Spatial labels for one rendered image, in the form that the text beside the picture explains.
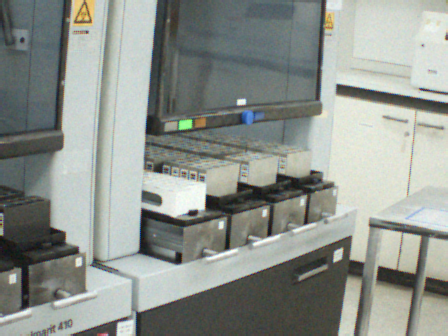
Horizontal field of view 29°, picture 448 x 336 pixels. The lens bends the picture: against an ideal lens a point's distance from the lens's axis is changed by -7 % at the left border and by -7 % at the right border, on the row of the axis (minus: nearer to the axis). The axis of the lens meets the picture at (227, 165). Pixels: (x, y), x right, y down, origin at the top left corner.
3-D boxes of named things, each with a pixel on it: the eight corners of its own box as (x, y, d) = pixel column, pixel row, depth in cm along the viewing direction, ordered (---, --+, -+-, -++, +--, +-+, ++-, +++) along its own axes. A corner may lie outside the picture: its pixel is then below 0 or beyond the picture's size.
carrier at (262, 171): (268, 181, 209) (270, 154, 208) (276, 183, 208) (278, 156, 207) (238, 188, 200) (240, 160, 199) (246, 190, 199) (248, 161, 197)
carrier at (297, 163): (303, 173, 221) (305, 148, 220) (310, 175, 220) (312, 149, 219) (276, 179, 212) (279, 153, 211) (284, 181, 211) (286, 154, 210)
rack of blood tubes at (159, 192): (63, 192, 189) (64, 163, 188) (94, 187, 197) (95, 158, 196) (173, 224, 172) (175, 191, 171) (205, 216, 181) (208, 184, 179)
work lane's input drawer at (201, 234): (-41, 193, 208) (-41, 156, 206) (0, 186, 219) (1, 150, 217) (201, 270, 168) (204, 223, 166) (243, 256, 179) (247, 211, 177)
